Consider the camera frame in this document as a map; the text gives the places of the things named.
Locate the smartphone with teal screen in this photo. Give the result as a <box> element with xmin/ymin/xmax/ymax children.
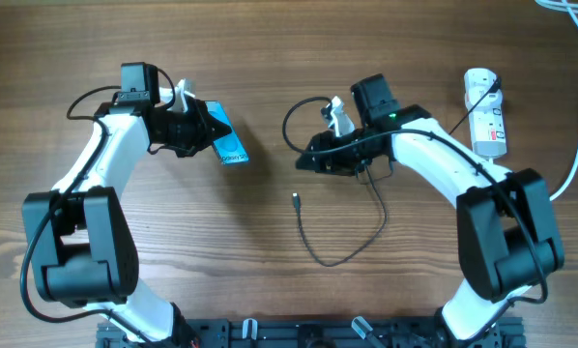
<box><xmin>206</xmin><ymin>101</ymin><xmax>249</xmax><ymax>166</ymax></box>

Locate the black usb charging cable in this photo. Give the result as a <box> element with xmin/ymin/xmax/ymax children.
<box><xmin>291</xmin><ymin>76</ymin><xmax>503</xmax><ymax>268</ymax></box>

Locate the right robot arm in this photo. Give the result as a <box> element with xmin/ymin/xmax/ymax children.
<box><xmin>296</xmin><ymin>73</ymin><xmax>564</xmax><ymax>347</ymax></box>

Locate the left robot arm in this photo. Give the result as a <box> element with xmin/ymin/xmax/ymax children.
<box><xmin>19</xmin><ymin>62</ymin><xmax>233</xmax><ymax>347</ymax></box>

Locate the white charger plug adapter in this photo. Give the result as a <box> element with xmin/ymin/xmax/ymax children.
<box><xmin>465</xmin><ymin>85</ymin><xmax>503</xmax><ymax>110</ymax></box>

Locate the white power strip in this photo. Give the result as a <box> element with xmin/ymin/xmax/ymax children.
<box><xmin>464</xmin><ymin>68</ymin><xmax>506</xmax><ymax>160</ymax></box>

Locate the black right camera cable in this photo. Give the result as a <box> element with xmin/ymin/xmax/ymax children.
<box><xmin>281</xmin><ymin>96</ymin><xmax>550</xmax><ymax>348</ymax></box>

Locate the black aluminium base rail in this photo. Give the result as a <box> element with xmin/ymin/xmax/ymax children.
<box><xmin>95</xmin><ymin>317</ymin><xmax>527</xmax><ymax>348</ymax></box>

